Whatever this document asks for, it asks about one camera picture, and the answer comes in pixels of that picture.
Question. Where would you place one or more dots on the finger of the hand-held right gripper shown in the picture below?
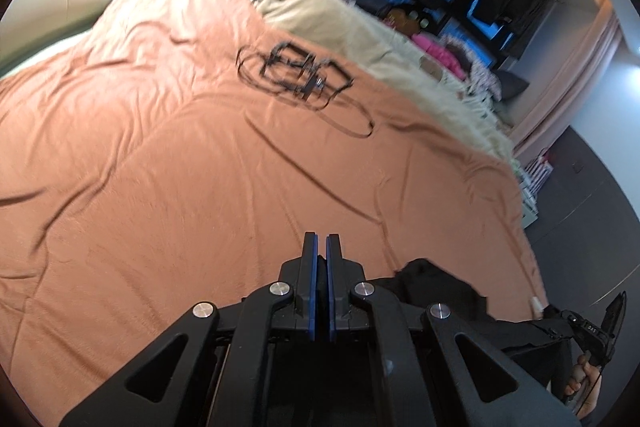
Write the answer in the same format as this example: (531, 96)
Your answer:
(557, 319)

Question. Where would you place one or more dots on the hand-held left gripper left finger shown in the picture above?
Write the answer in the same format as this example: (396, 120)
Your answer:
(312, 282)

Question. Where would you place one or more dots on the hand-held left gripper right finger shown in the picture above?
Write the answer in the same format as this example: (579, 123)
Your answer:
(331, 287)

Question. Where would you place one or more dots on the person's right hand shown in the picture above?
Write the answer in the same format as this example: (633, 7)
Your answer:
(587, 387)

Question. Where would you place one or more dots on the striped gift bag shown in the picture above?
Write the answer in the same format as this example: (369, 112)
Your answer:
(540, 169)

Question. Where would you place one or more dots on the grey pillow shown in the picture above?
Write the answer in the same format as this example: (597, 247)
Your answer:
(512, 84)

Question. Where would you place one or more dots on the pink garment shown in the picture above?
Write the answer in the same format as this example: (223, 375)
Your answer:
(435, 49)

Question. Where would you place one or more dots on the cream duvet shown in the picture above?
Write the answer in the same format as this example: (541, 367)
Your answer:
(350, 17)

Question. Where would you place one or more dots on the dark plush toy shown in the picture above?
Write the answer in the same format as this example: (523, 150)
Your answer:
(405, 19)

